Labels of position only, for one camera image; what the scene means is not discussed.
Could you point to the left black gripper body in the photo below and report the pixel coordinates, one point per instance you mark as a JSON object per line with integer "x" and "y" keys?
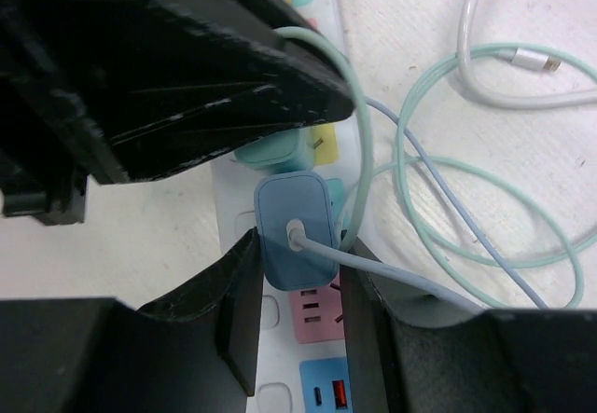
{"x": 52, "y": 197}

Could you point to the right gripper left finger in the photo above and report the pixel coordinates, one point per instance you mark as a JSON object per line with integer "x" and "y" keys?
{"x": 192, "y": 350}

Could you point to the light blue plug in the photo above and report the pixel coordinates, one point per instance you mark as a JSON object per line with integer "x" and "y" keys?
{"x": 283, "y": 151}

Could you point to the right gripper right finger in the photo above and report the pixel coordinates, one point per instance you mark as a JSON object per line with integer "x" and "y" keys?
{"x": 412, "y": 350}

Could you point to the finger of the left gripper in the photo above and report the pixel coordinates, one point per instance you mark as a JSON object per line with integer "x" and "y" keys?
{"x": 139, "y": 90}

